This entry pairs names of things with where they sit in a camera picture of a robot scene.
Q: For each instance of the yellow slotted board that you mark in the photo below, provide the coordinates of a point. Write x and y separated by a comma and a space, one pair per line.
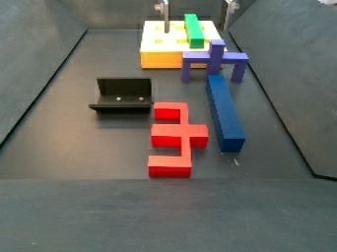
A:
162, 48

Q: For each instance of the red branched block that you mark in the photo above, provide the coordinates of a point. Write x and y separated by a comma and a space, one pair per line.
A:
175, 134

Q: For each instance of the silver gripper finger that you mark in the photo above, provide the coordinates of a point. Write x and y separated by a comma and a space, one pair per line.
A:
162, 8
232, 6

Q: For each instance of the green long block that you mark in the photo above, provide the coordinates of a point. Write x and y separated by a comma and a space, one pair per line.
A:
195, 36

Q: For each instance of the purple cross-shaped block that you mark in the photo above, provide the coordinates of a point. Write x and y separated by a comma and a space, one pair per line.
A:
214, 58

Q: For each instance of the black angle bracket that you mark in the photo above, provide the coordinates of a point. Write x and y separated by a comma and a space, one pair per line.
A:
123, 94

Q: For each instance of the blue long block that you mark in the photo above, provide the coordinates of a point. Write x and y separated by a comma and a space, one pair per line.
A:
229, 130

